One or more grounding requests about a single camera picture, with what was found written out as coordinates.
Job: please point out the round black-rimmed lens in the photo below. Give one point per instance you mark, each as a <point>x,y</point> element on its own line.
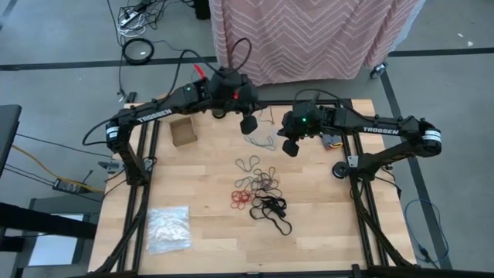
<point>138,52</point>

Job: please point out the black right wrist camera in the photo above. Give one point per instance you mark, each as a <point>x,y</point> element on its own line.
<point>290,148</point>

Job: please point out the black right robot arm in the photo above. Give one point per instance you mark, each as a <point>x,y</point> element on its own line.
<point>380,130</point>

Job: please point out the black aluminium table frame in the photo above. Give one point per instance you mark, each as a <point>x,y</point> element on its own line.
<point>278,102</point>

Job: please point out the clear plastic bag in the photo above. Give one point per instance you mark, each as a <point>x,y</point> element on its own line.
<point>266,133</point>

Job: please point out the white power strip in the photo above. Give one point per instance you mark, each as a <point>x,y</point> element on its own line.
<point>128,18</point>

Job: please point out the black rubber bands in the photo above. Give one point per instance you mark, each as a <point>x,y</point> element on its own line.
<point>270,204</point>

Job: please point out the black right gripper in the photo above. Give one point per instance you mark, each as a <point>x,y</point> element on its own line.
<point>308,129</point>

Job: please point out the red rubber bands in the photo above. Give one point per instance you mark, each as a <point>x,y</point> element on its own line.
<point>241,199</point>

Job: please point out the black desk corner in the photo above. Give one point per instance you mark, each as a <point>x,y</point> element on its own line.
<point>7,135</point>

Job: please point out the black power adapter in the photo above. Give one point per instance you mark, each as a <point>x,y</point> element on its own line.
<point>67,186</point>

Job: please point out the black metal cart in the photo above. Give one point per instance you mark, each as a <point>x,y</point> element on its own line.
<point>38,224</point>

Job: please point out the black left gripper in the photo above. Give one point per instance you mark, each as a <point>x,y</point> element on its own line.
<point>227,90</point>

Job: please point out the black tape roll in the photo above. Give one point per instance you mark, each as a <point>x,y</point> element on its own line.
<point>336,174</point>

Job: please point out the stack of clear plastic bags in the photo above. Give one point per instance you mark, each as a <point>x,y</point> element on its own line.
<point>168,229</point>

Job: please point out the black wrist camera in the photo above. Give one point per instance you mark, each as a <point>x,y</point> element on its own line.
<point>249,124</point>
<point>290,148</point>

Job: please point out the black box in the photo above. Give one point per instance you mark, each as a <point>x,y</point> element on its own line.
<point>201,9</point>

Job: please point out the pink chevron cloth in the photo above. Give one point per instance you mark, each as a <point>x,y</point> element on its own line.
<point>301,38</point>

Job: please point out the small black clamp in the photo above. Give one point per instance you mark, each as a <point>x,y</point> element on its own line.
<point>131,96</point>

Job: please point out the grey metal bracket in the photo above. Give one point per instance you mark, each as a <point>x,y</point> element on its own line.
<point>108,166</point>

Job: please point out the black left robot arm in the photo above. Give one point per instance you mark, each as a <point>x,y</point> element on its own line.
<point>154,116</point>

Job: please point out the small open cardboard box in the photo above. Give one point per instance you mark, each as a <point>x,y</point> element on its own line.
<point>183,131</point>

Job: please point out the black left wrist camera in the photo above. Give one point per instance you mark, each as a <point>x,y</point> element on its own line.
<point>249,124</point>

